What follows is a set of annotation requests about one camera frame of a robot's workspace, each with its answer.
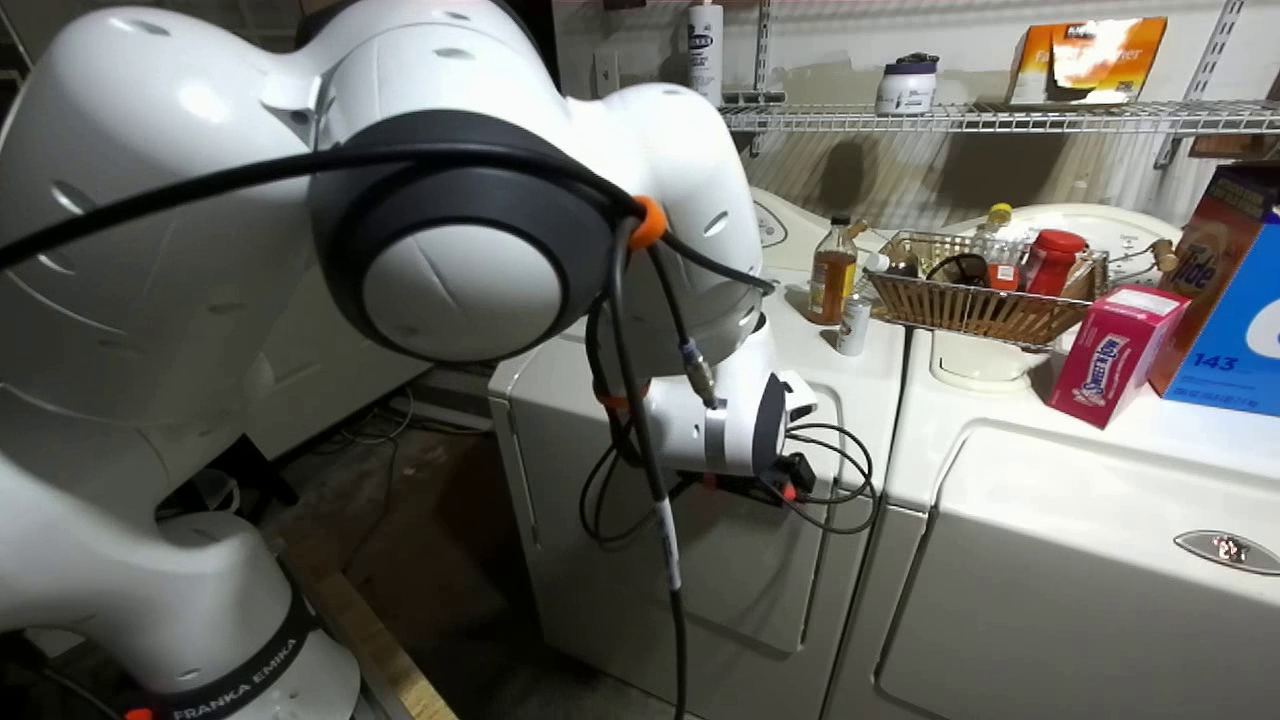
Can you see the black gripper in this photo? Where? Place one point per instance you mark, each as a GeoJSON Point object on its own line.
{"type": "Point", "coordinates": [792, 472]}

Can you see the white washing machine door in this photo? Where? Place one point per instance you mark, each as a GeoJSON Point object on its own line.
{"type": "Point", "coordinates": [745, 574]}

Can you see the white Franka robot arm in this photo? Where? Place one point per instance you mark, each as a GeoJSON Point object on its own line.
{"type": "Point", "coordinates": [162, 202]}

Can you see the white dryer machine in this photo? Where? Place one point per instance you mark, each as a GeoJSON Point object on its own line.
{"type": "Point", "coordinates": [1014, 454]}

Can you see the white washing machine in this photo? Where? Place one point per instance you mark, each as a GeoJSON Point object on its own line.
{"type": "Point", "coordinates": [585, 563]}

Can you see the amber liquid bottle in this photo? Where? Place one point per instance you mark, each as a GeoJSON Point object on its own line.
{"type": "Point", "coordinates": [836, 274]}

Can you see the wicker basket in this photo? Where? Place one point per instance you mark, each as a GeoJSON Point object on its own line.
{"type": "Point", "coordinates": [983, 309]}

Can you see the clear bottle with yellow cap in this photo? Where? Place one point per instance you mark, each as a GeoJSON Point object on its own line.
{"type": "Point", "coordinates": [999, 244]}

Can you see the red lidded jar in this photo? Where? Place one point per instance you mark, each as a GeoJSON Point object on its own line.
{"type": "Point", "coordinates": [1056, 262]}

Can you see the pink carton box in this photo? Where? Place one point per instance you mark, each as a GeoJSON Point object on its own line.
{"type": "Point", "coordinates": [1115, 358]}

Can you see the white jar with dark lid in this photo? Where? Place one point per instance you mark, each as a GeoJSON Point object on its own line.
{"type": "Point", "coordinates": [904, 85]}

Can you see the wooden board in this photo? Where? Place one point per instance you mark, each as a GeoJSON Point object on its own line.
{"type": "Point", "coordinates": [383, 641]}

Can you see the blue detergent box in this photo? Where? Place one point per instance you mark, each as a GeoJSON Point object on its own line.
{"type": "Point", "coordinates": [1241, 343]}

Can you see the orange package on shelf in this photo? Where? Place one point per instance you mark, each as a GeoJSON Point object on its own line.
{"type": "Point", "coordinates": [1086, 61]}

